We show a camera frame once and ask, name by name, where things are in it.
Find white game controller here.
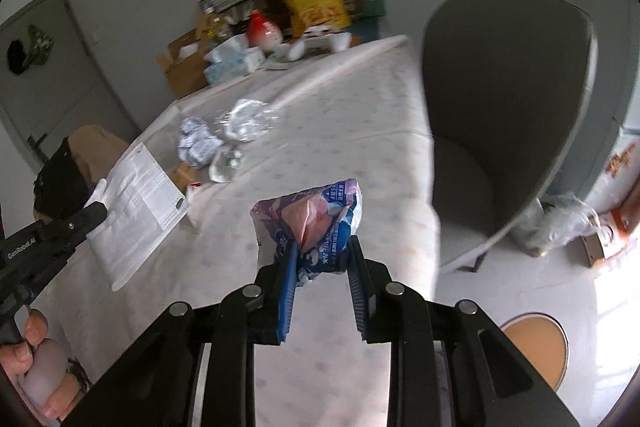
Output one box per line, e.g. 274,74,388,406
287,28,353,61

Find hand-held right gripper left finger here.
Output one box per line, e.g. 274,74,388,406
64,241,302,427

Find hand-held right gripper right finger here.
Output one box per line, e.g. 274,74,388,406
345,236,582,427

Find round wooden stool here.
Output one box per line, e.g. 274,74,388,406
500,313,570,395

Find white printed paper packet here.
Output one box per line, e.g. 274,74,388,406
86,142,191,293

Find tan chair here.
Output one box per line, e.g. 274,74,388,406
67,125,135,188

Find white tissue pack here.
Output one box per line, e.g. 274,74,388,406
210,34,251,64

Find orange and white carton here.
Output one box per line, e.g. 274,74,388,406
582,197,640,269

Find purple blue snack wrapper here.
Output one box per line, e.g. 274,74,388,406
250,178,363,289

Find small brown packet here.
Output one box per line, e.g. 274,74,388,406
171,164,203,200

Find clear plastic bag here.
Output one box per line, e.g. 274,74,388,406
510,192,608,258

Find dark hanging door items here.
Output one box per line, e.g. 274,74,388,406
6,24,54,74

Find printed paper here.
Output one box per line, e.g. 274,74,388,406
177,117,224,169

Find blue storage box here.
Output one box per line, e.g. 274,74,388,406
350,14,388,45

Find black bag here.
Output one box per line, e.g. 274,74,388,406
33,138,97,220

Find grey door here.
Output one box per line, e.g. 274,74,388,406
0,0,141,188

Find open cardboard box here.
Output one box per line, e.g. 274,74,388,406
156,14,223,99

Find glass jar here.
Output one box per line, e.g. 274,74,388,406
212,13,235,40

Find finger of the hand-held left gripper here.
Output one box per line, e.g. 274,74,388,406
47,201,109,253

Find grey shell chair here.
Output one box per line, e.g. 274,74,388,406
421,0,599,275

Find light blue tissue pack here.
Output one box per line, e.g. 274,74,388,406
202,47,266,88

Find red and white bottle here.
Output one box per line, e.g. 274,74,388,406
246,10,284,54

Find person's left hand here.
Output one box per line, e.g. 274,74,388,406
0,309,86,423

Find crushed clear plastic bottle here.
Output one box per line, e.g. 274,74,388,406
223,98,281,144

